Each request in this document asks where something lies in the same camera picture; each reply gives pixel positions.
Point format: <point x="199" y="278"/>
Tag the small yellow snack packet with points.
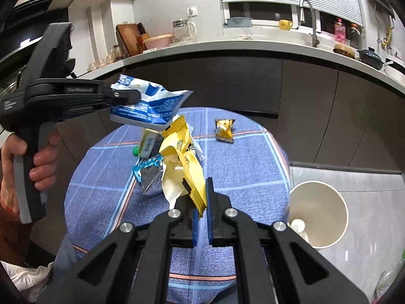
<point x="224" y="129"/>

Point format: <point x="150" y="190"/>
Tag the dark blue pot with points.
<point x="370" y="58"/>

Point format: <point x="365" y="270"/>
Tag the brown wooden cutting board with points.
<point x="126" y="38"/>

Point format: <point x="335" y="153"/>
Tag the black wok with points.
<point x="69" y="67"/>

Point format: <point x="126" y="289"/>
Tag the pale blue tray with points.
<point x="239" y="22"/>

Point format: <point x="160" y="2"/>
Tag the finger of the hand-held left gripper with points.
<point x="125" y="96"/>

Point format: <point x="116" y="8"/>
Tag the metal kitchen faucet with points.
<point x="313" y="22"/>

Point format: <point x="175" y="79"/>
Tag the yellow cup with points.
<point x="284" y="24"/>

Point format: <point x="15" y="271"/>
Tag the round bamboo basket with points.
<point x="344" y="50"/>

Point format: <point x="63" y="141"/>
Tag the blue white snack bag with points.
<point x="158" y="104"/>

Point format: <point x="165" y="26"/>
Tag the clear plastic bag with greens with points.
<point x="390" y="281"/>

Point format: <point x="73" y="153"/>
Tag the blue plaid tablecloth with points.
<point x="246" y="171"/>

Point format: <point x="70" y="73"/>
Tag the grey kitchen countertop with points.
<point x="221" y="46"/>

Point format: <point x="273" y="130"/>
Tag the white padded garment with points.
<point x="25" y="278"/>

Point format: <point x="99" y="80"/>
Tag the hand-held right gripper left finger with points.
<point x="195" y="228"/>

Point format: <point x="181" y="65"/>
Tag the green bottle cap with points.
<point x="136" y="152"/>

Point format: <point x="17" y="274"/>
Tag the dark range hood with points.
<point x="22" y="28"/>

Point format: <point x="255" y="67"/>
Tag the glass jar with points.
<point x="118" y="52"/>

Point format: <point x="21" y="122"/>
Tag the pink bottle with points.
<point x="340" y="31"/>

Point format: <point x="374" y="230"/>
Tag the knife block with knives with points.
<point x="141" y="30"/>

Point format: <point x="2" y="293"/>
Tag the glass pitcher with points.
<point x="183" y="31"/>

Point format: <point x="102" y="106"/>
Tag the blue silver foil wrapper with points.
<point x="148" y="177"/>

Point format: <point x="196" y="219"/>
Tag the yellow snack wrapper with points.
<point x="182" y="139"/>

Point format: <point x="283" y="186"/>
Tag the person's leg in jeans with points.
<point x="65" y="259"/>

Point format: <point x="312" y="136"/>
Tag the person's left hand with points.
<point x="44" y="161"/>

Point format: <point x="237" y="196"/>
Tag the tan yellow kitchen sponge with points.
<point x="148" y="141"/>

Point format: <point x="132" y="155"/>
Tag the white pot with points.
<point x="395" y="67"/>

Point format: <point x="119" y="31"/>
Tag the dark glass bottle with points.
<point x="355" y="34"/>

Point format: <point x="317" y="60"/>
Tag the beige trash bin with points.
<point x="316" y="202"/>

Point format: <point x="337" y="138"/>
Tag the person's left forearm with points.
<point x="12" y="237"/>

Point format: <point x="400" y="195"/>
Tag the wall water heater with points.
<point x="381" y="1"/>

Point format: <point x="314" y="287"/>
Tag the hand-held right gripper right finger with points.
<point x="209" y="215"/>

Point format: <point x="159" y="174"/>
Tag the white wall socket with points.
<point x="191" y="11"/>

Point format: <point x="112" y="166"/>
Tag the small pink glass cup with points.
<point x="101" y="63"/>
<point x="92" y="66"/>
<point x="109" y="59"/>

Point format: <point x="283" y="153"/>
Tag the pink bowl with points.
<point x="158" y="41"/>

